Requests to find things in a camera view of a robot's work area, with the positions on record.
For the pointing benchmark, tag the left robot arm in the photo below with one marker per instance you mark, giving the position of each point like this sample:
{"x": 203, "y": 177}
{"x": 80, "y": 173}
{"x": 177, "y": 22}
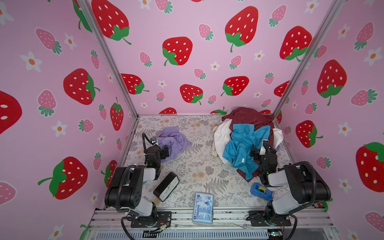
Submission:
{"x": 125, "y": 190}

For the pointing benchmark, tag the maroon cloth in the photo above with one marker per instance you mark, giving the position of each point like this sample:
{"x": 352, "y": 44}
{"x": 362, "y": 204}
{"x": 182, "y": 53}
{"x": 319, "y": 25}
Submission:
{"x": 244, "y": 115}

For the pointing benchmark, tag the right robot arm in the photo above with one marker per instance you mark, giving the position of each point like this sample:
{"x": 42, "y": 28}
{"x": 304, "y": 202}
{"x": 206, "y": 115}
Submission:
{"x": 306, "y": 188}

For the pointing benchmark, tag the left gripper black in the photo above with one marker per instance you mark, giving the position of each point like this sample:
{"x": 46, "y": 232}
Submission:
{"x": 163, "y": 155}

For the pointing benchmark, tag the teal blue cloth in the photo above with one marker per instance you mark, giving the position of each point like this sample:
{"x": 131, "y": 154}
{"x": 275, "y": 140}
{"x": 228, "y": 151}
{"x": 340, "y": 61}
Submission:
{"x": 238, "y": 149}

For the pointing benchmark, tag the lavender purple cloth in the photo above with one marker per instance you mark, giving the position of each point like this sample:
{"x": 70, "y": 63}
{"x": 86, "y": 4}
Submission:
{"x": 174, "y": 140}

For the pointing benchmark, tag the white cloth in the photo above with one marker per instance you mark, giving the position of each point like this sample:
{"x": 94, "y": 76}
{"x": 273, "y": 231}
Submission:
{"x": 222, "y": 137}

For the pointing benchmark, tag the cream printed cloth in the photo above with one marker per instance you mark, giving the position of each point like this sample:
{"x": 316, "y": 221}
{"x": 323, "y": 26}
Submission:
{"x": 214, "y": 151}

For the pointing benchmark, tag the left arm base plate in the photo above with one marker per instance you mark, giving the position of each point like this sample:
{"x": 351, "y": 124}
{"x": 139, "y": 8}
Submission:
{"x": 154, "y": 221}

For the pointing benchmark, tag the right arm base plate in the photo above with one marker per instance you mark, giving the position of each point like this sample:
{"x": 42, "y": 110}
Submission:
{"x": 268, "y": 219}

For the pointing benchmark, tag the light blue wipes packet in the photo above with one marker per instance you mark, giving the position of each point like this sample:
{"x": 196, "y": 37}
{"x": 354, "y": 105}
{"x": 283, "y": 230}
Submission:
{"x": 203, "y": 209}

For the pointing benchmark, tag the black rectangular clock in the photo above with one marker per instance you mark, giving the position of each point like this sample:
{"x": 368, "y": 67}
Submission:
{"x": 166, "y": 187}

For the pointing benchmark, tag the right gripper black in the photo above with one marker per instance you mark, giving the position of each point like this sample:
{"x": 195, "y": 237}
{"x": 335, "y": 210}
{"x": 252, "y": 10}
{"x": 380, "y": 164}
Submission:
{"x": 256, "y": 157}

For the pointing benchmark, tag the blue tape dispenser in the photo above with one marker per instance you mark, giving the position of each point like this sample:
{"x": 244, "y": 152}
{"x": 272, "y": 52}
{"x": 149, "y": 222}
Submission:
{"x": 261, "y": 192}

